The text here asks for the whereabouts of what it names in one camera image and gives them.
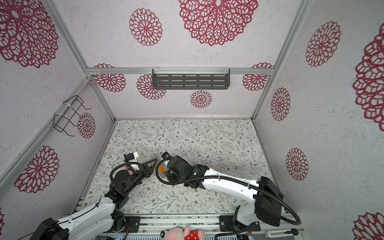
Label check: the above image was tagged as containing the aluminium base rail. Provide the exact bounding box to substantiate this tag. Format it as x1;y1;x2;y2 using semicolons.
53;197;305;240

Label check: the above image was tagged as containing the beige remote control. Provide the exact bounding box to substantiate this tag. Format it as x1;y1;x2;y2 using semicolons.
158;163;167;179

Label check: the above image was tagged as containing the black corrugated left cable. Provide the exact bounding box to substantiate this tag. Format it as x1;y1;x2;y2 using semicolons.
108;161;145;193

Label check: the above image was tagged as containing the black corrugated right cable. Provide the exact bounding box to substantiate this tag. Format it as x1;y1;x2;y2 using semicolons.
155;157;302;226

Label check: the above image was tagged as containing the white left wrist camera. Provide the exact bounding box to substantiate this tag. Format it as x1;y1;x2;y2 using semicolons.
124;152;140;171

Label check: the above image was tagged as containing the black corrugated cable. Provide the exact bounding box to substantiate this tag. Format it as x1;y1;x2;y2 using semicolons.
155;157;302;226
108;161;145;193

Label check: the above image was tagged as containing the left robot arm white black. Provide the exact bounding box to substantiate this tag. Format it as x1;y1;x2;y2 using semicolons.
31;159;158;240

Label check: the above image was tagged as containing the red card box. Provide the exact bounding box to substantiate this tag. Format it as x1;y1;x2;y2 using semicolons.
125;166;133;172

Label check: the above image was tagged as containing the dark metal wall shelf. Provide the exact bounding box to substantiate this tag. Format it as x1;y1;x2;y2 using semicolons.
152;69;231;90

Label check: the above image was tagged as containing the orange battery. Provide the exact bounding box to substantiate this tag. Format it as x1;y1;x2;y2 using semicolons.
159;166;165;174

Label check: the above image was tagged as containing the pink plush toy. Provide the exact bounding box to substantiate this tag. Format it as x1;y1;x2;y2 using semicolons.
160;226;206;240

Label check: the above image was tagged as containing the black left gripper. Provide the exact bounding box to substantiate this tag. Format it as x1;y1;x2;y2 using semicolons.
125;158;157;195

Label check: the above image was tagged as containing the black wire wall basket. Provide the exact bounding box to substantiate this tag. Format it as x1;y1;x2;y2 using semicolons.
52;95;91;137

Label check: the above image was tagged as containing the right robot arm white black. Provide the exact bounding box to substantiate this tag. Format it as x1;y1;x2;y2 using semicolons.
161;154;284;227

